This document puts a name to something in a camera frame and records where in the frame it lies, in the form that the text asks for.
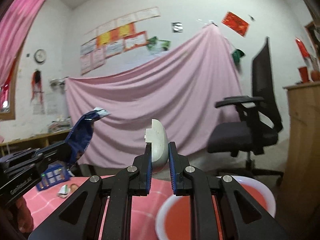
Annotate pink hanging bed sheet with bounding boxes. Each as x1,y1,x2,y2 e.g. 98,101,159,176
66,25,241,168

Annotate small white wrapper scrap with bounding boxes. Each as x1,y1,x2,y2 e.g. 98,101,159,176
57,185,71,198

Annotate red paper wall poster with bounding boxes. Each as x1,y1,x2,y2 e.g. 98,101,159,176
221,11,249,37

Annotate blue cardboard box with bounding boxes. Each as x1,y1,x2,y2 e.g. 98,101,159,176
36,164,71,191

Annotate stack of books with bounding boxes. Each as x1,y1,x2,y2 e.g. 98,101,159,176
48,116,72,133

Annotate green wall photos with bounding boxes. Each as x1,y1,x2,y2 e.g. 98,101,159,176
146,36,171,55

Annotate green wall hanging bag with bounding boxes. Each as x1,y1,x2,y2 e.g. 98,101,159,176
232,49,246,66

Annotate pink checked tablecloth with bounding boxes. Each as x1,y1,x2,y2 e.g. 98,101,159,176
22,172,226,240

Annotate wooden cabinet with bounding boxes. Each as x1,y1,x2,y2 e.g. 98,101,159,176
277,82,319,239

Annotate round wall clock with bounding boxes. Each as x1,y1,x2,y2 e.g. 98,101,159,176
34,49,47,64

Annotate pink window curtain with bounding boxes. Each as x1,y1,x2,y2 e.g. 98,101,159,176
1,0,46,86

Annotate red cup on cabinet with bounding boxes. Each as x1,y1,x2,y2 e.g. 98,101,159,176
298,66,310,83

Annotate red tassel wall ornament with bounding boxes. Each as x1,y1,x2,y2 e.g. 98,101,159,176
31,69,43,103

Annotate blue snack wrapper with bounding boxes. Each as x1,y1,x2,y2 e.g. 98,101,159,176
65,107,111,169

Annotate wooden window frame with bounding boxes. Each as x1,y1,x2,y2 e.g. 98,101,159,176
1,50,21,121

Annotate red and white basin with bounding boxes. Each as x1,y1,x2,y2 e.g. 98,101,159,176
155,175,277,240

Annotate wooden wall shelf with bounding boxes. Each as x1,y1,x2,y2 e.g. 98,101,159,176
1,129,71,157

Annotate left hand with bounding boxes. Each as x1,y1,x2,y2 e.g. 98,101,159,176
5,197,34,233

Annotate black office chair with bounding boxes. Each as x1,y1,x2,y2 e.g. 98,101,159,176
207,38,284,185

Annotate wall certificates cluster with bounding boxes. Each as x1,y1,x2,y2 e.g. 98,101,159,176
80,7,161,75

